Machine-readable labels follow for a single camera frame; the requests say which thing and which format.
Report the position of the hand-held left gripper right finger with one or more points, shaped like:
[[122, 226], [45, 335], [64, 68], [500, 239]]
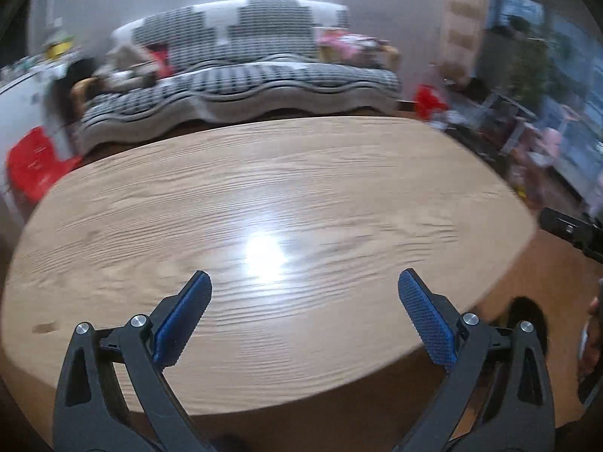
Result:
[[426, 320]]

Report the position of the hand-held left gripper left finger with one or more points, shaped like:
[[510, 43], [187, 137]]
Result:
[[183, 315]]

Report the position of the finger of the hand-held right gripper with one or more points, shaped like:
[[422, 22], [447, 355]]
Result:
[[570, 230]]

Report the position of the person's right hand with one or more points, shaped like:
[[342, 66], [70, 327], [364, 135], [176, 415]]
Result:
[[594, 334]]

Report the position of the pink plastic toy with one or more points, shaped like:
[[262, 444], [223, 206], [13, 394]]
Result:
[[549, 141]]

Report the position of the window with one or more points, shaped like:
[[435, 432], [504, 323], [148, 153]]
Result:
[[579, 103]]

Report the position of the green house plant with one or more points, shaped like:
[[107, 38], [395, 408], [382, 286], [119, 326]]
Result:
[[532, 66]]

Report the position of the red bucket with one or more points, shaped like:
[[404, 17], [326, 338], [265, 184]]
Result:
[[428, 101]]

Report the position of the red plastic chair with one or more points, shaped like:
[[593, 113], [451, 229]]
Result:
[[35, 160]]

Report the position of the black white striped sofa cover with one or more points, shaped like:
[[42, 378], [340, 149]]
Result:
[[235, 84]]

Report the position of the beige patterned curtain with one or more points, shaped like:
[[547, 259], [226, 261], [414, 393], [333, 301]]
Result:
[[464, 19]]

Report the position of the brown plush toy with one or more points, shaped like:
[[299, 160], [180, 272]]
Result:
[[122, 68]]

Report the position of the red cushion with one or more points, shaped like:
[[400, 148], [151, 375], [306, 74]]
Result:
[[162, 59]]

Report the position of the white cabinet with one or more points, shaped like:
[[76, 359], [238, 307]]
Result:
[[19, 103]]

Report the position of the pink printed pillow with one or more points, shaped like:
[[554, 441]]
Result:
[[344, 47]]

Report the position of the yellow box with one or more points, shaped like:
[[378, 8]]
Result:
[[59, 49]]

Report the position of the cluster of small bottles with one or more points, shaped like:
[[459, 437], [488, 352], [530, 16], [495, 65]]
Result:
[[23, 63]]

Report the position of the wooden frame sofa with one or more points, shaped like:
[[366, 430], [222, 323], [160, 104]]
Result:
[[81, 90]]

